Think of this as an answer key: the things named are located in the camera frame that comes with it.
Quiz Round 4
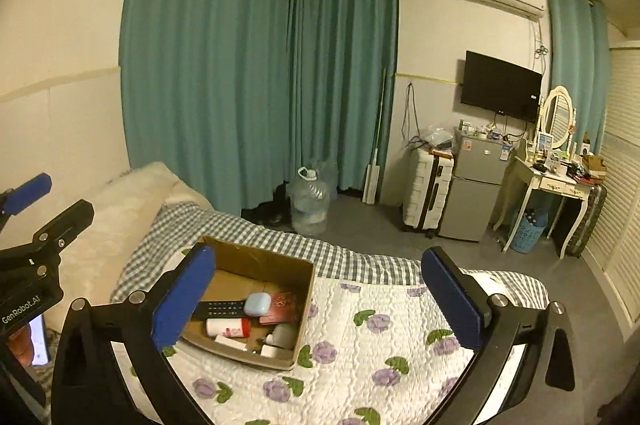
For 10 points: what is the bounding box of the black remote control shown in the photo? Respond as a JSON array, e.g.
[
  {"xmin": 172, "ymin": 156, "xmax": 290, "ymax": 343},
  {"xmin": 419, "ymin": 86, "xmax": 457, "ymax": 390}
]
[{"xmin": 191, "ymin": 301, "xmax": 246, "ymax": 321}]

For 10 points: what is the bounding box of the grey checked bed sheet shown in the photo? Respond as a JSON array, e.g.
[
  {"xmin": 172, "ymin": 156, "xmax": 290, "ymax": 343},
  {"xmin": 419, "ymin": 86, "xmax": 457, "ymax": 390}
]
[{"xmin": 34, "ymin": 200, "xmax": 424, "ymax": 406}]

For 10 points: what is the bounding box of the black wall television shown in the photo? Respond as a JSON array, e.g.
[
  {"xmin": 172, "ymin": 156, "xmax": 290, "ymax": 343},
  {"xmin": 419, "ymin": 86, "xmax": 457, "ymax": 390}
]
[{"xmin": 460, "ymin": 50, "xmax": 542, "ymax": 123}]

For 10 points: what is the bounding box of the red pink small book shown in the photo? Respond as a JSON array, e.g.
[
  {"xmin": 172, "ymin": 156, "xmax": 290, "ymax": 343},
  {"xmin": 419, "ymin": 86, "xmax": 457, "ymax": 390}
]
[{"xmin": 258, "ymin": 292, "xmax": 300, "ymax": 327}]

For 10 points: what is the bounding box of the white flat mop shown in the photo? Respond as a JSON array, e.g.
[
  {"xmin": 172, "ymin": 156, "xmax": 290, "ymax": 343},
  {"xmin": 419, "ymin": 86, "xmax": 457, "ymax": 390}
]
[{"xmin": 362, "ymin": 68, "xmax": 387, "ymax": 205}]

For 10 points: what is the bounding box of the large clear water jug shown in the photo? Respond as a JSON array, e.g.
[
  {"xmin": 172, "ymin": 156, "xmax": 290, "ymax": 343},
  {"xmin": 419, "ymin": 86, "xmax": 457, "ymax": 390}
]
[{"xmin": 290, "ymin": 166, "xmax": 331, "ymax": 237}]

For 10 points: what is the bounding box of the dark suitcase beside table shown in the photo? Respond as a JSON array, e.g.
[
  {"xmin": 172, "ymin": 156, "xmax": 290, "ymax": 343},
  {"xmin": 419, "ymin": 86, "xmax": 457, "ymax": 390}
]
[{"xmin": 563, "ymin": 185, "xmax": 608, "ymax": 257}]

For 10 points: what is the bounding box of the cream fluffy blanket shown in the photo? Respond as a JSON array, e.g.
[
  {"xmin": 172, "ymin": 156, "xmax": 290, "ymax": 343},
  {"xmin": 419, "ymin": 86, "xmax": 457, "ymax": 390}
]
[{"xmin": 44, "ymin": 162, "xmax": 212, "ymax": 332}]

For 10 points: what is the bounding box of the blue laundry basket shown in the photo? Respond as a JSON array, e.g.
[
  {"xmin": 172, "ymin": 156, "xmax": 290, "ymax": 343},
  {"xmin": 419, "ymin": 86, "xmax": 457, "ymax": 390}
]
[{"xmin": 510, "ymin": 208, "xmax": 548, "ymax": 254}]

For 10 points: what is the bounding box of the teal side curtain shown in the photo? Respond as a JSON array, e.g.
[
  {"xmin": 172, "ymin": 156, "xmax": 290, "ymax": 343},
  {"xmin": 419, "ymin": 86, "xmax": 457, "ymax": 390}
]
[{"xmin": 548, "ymin": 0, "xmax": 611, "ymax": 153}]

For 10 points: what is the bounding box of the black bag on floor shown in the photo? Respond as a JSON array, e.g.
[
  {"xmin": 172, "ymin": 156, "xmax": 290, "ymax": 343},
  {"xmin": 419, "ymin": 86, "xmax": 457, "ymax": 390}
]
[{"xmin": 241, "ymin": 182, "xmax": 292, "ymax": 228}]

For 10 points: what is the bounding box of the white oval vanity mirror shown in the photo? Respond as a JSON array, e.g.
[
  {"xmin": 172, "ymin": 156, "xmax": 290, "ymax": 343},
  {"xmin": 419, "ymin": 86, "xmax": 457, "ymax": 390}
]
[{"xmin": 537, "ymin": 86, "xmax": 577, "ymax": 151}]

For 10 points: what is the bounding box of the white small tube bottle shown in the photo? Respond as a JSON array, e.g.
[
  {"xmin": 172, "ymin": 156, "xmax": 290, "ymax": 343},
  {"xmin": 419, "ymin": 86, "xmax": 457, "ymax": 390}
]
[{"xmin": 214, "ymin": 334, "xmax": 246, "ymax": 351}]

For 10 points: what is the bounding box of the teal window curtain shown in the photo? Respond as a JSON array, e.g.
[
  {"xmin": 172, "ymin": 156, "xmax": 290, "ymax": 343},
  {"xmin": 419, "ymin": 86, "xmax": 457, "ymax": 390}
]
[{"xmin": 119, "ymin": 0, "xmax": 399, "ymax": 214}]

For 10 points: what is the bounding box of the red-capped clear jar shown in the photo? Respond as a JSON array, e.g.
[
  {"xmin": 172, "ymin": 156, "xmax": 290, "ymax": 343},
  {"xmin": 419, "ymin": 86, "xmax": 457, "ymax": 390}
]
[{"xmin": 205, "ymin": 318, "xmax": 250, "ymax": 338}]

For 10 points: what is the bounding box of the white dressing table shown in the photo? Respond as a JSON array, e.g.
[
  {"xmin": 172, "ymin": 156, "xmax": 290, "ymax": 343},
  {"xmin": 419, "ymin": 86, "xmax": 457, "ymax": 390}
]
[{"xmin": 492, "ymin": 151, "xmax": 593, "ymax": 259}]

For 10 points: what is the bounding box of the floral white quilt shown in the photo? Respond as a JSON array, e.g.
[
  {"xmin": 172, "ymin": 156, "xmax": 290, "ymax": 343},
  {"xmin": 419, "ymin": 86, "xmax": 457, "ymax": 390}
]
[{"xmin": 166, "ymin": 249, "xmax": 473, "ymax": 424}]

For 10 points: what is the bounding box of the white hard-shell suitcase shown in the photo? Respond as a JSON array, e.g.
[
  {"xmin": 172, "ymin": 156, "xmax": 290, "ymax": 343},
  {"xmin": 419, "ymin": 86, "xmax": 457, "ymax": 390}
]
[{"xmin": 402, "ymin": 148, "xmax": 454, "ymax": 235}]

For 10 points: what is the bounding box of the lit smartphone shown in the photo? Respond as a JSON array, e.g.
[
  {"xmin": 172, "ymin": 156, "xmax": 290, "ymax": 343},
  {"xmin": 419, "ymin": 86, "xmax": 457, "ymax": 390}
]
[{"xmin": 29, "ymin": 315, "xmax": 51, "ymax": 367}]

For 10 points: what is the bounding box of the brown cardboard box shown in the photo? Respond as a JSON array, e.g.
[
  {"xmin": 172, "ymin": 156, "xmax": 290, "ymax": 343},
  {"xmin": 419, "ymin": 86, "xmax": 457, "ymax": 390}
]
[{"xmin": 181, "ymin": 237, "xmax": 316, "ymax": 372}]

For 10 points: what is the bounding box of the white power adapter cube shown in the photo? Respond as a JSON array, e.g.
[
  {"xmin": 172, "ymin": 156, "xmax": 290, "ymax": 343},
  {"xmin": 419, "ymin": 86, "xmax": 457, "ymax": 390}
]
[{"xmin": 267, "ymin": 323, "xmax": 298, "ymax": 350}]

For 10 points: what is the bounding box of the silver mini fridge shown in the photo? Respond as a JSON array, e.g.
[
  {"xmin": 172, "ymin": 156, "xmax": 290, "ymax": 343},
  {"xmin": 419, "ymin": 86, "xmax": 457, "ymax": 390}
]
[{"xmin": 438, "ymin": 130, "xmax": 512, "ymax": 242}]

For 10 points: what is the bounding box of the white earbuds case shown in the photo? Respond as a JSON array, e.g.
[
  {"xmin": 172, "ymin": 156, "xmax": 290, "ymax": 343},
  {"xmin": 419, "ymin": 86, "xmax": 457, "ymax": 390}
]
[{"xmin": 243, "ymin": 292, "xmax": 271, "ymax": 318}]

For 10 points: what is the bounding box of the white charger plug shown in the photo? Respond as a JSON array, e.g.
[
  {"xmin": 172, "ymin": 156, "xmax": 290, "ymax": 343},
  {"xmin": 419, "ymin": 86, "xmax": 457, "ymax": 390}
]
[{"xmin": 260, "ymin": 344, "xmax": 290, "ymax": 360}]

